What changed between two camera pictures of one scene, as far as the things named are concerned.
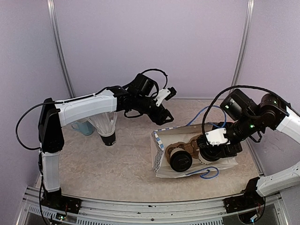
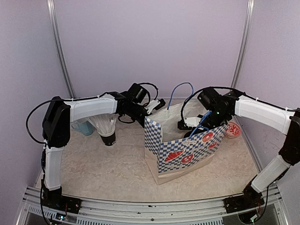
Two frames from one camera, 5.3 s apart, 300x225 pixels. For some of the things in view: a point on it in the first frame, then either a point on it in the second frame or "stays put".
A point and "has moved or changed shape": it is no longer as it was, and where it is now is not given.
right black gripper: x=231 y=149 -> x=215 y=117
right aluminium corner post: x=246 y=28 stays put
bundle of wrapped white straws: x=105 y=123 stays put
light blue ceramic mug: x=86 y=127 stays put
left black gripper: x=160 y=120 -> x=142 y=123
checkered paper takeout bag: x=162 y=138 has moved or changed shape
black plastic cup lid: x=209 y=153 -> x=188 y=134
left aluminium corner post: x=51 y=8 stays put
